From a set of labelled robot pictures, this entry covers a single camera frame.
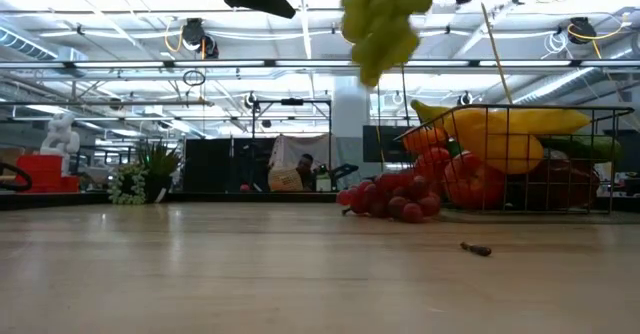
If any green grape bunch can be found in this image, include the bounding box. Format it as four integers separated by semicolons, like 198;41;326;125
339;0;447;88

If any black metal gantry frame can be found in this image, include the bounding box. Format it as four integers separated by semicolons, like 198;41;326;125
249;97;334;143

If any yellow hanging cable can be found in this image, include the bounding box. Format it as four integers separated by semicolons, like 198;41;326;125
479;1;514;106

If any spiky green potted plant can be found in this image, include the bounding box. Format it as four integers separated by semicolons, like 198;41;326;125
134;141;184;205

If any black aluminium table frame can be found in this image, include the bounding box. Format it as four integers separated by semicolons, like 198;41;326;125
0;189;640;213

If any metal wire basket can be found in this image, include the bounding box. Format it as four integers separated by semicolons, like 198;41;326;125
393;103;635;215

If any black curved hose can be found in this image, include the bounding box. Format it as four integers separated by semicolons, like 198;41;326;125
0;161;32;194

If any yellow mango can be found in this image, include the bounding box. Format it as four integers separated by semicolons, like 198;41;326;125
446;111;545;175

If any yellow banana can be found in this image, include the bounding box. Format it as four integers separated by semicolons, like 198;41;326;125
410;98;593;136

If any maroon round fruit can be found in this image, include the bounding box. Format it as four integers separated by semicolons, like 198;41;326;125
504;156;601;213

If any purple grape bunch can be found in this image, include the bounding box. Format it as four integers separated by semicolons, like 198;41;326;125
336;172;443;224

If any long ceiling light rail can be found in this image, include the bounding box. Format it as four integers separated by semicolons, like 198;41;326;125
0;58;640;71

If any thin black hanging cable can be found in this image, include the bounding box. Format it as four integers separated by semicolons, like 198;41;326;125
373;86;384;155

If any black hanging ring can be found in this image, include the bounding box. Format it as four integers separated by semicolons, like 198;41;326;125
182;69;207;88

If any white building column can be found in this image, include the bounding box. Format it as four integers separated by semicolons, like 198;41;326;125
332;76;371;150

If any pale green succulent plant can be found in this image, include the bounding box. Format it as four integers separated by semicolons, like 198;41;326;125
107;162;149;207

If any silver ventilation duct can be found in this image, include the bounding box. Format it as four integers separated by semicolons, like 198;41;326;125
509;36;640;108

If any red box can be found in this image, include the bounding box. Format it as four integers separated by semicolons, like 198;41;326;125
14;153;81;195

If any small dark stem piece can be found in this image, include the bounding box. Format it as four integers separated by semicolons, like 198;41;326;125
458;241;494;258

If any white draped cloth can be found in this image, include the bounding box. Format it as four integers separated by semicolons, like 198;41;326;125
269;133;334;173

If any person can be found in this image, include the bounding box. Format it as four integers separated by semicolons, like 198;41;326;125
294;152;321;193

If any black ceiling cable reel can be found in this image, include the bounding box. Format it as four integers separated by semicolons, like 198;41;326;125
180;17;207;48
568;16;596;45

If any black partition screen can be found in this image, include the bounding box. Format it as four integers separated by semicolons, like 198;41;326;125
183;137;274;195

